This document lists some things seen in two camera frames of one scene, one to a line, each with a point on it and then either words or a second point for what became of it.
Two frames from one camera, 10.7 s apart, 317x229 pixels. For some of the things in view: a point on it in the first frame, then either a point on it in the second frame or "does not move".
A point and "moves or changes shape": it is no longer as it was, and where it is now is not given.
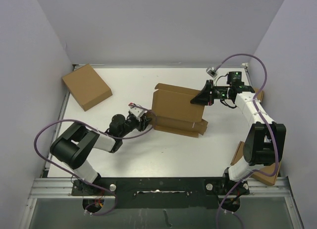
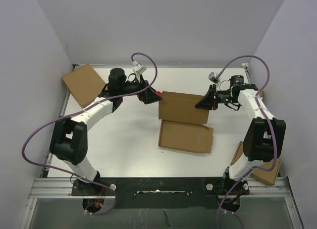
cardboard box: [173, 112] moves or changes shape
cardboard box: [268, 169] does not move
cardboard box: [86, 86] does not move
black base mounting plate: [166, 193] does not move
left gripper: [139, 120] to [149, 95]
